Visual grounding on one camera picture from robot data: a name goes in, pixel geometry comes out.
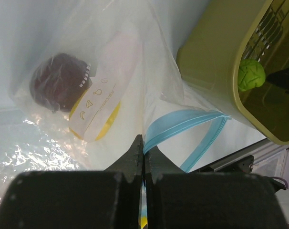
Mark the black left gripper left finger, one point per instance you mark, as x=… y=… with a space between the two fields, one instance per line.
x=130 y=163

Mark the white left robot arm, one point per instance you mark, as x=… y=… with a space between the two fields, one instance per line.
x=225 y=194

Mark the aluminium frame rail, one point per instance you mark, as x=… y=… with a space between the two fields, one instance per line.
x=244 y=159

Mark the olive green plastic bin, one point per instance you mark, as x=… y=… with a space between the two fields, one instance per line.
x=228 y=32

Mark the red apple toy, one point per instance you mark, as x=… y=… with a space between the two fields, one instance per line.
x=59 y=82

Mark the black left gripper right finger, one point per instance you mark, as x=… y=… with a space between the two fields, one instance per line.
x=157 y=164

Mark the clear bag blue zipper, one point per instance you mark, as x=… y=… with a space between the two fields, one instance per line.
x=136 y=90

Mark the green lime toy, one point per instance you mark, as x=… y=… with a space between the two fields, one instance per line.
x=251 y=75

